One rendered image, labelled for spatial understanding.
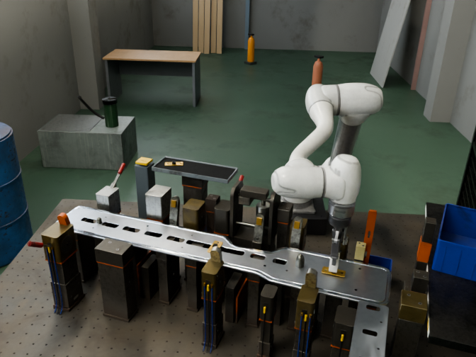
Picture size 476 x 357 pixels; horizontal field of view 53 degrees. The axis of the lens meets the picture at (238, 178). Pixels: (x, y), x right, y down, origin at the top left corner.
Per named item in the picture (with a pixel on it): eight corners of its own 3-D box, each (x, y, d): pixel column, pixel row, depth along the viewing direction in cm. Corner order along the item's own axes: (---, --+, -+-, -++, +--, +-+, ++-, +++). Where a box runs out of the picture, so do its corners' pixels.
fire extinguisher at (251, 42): (256, 62, 956) (258, 32, 931) (256, 65, 934) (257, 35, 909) (244, 61, 958) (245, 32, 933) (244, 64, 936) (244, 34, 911)
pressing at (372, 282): (45, 230, 199) (45, 227, 198) (78, 206, 218) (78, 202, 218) (388, 309, 160) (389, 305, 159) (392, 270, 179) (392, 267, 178)
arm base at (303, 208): (273, 197, 271) (273, 188, 269) (312, 196, 270) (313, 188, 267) (274, 214, 255) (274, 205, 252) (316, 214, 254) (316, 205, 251)
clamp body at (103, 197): (103, 261, 230) (94, 193, 214) (116, 247, 240) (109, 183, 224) (116, 263, 228) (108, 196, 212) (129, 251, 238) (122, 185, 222)
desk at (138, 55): (119, 92, 743) (115, 49, 714) (202, 95, 738) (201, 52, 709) (107, 104, 686) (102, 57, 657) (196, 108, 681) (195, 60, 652)
